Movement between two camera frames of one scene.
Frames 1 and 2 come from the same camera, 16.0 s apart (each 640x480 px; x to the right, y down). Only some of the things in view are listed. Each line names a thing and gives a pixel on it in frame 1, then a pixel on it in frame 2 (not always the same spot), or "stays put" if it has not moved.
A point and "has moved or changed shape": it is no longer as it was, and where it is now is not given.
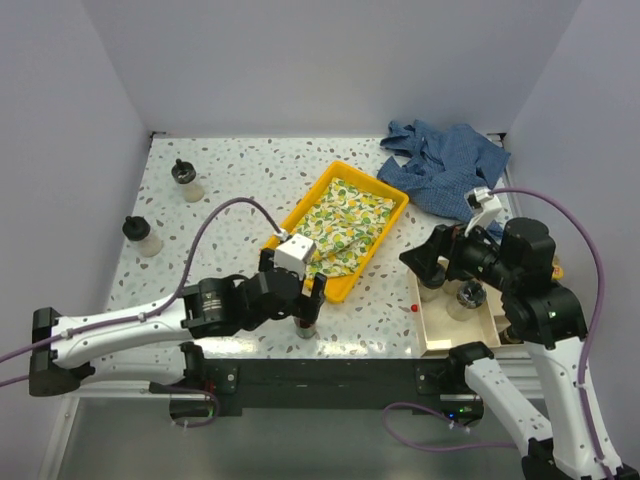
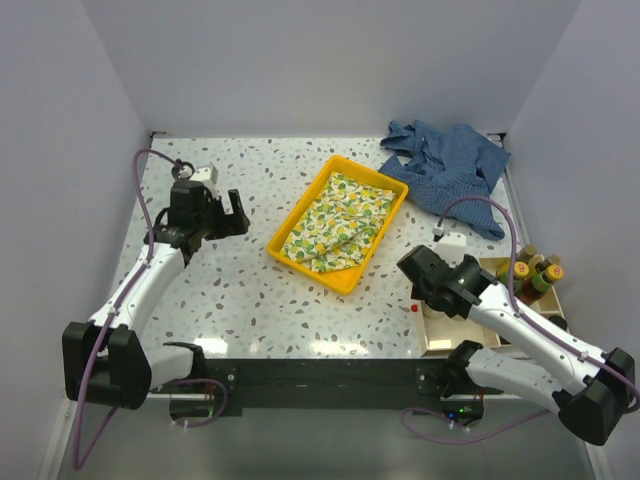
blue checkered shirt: x=441 y=165 stays put
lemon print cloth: x=342 y=223 stays put
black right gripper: x=443 y=241 → x=417 y=292
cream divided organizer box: x=439 y=330 stays put
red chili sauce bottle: x=305 y=328 has moved or changed shape
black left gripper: x=310 y=309 → x=230 y=224
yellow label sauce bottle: x=558 y=270 has moved or changed shape
